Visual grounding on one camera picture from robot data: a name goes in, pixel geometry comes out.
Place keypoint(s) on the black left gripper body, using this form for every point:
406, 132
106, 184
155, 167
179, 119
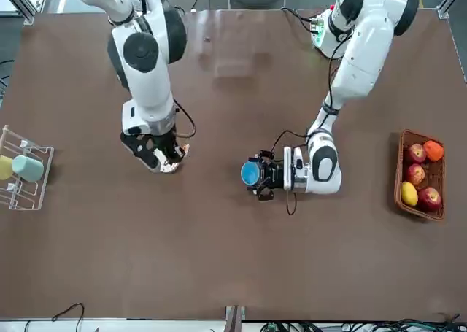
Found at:
273, 173

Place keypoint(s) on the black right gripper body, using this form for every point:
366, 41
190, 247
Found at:
166, 142

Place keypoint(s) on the blue plastic cup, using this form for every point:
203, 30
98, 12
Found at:
251, 174

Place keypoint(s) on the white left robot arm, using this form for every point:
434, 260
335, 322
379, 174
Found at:
365, 54

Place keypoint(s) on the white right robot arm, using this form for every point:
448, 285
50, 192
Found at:
149, 84

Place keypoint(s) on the mint green cup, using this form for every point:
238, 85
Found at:
28, 168

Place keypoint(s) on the clear acrylic cup rack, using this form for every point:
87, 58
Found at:
29, 206

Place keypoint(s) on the pale yellow cup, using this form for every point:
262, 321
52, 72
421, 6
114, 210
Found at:
5, 168

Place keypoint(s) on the brown wicker basket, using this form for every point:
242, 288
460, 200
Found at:
399, 171

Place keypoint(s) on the yellow lemon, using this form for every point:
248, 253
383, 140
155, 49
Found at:
409, 193

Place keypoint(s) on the red apple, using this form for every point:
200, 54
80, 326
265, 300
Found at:
415, 174
416, 153
430, 199

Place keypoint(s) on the orange fruit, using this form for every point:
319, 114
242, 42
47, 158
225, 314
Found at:
434, 150

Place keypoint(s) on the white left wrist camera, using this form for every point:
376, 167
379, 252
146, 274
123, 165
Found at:
288, 168

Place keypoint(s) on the aluminium frame post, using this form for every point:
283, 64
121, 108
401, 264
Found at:
235, 319

